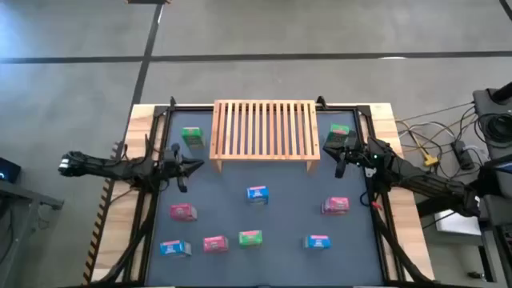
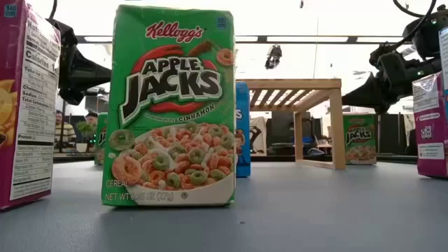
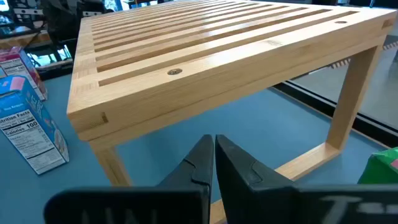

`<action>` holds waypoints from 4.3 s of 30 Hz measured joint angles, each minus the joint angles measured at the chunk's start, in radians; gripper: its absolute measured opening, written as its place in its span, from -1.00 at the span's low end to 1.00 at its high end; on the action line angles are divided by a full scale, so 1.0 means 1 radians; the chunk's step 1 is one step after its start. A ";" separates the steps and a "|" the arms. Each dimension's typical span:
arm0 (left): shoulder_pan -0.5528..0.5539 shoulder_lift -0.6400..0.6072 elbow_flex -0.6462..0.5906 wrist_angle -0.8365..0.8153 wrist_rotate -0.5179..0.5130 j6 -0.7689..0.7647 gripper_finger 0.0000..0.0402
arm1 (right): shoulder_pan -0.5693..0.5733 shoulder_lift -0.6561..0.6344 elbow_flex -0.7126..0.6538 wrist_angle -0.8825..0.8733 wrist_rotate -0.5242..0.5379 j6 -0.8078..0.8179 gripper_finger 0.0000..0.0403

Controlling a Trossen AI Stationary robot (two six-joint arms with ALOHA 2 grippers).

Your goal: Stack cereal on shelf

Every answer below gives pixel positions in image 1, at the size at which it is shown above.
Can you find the magenta cereal box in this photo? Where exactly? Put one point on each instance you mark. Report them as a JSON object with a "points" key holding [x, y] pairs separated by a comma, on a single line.
{"points": [[215, 243], [182, 212], [335, 205]]}

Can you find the grey metal desk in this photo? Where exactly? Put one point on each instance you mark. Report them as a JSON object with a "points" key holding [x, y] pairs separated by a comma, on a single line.
{"points": [[24, 196]]}

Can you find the black device with blue light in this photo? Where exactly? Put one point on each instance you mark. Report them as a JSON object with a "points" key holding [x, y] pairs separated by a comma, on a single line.
{"points": [[10, 168]]}

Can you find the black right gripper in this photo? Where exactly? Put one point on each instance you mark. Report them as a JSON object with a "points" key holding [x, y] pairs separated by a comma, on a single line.
{"points": [[354, 156]]}

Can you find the blue Rice Krispies cereal box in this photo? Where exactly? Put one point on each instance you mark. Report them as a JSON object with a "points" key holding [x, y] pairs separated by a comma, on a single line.
{"points": [[317, 241], [257, 193], [173, 248]]}

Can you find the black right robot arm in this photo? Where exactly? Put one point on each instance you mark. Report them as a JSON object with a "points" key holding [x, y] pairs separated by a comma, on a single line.
{"points": [[424, 182]]}

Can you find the black diagonal stand bar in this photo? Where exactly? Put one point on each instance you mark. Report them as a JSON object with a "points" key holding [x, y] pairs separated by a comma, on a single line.
{"points": [[430, 208]]}

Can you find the white board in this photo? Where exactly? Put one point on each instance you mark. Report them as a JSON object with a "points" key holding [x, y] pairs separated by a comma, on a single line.
{"points": [[456, 226]]}

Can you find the red clip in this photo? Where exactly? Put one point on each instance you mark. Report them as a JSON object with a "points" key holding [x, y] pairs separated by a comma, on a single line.
{"points": [[374, 205]]}

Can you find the wooden slatted shelf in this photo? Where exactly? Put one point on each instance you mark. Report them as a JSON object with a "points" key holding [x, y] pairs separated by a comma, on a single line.
{"points": [[264, 157]]}

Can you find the green Apple Jacks cereal box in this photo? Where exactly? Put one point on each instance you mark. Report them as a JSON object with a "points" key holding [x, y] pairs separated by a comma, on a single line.
{"points": [[339, 129], [192, 134], [250, 238]]}

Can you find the black metal table frame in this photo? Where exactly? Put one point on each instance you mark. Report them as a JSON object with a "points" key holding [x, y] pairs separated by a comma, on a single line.
{"points": [[188, 108]]}

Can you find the black power strip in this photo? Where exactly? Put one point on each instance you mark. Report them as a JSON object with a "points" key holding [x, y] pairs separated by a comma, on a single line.
{"points": [[463, 156]]}

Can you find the small black floor object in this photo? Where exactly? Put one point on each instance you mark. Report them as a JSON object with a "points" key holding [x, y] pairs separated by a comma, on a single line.
{"points": [[476, 275]]}

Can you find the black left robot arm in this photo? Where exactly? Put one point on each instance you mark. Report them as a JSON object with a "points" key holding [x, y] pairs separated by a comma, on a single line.
{"points": [[100, 166]]}

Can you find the yellow black hazard strip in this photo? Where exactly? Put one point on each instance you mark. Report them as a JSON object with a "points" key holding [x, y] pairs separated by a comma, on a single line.
{"points": [[96, 240]]}

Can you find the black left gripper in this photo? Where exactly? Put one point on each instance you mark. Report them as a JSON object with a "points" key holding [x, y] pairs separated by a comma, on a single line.
{"points": [[176, 168]]}

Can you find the dark grey equipment stand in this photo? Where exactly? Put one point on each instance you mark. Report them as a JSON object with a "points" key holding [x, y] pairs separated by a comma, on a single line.
{"points": [[486, 100]]}

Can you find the grey-blue table mat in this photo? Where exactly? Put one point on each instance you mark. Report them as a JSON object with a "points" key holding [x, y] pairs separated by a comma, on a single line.
{"points": [[280, 224]]}

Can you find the yellow plug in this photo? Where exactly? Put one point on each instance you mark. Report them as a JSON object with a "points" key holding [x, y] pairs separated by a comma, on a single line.
{"points": [[430, 161]]}

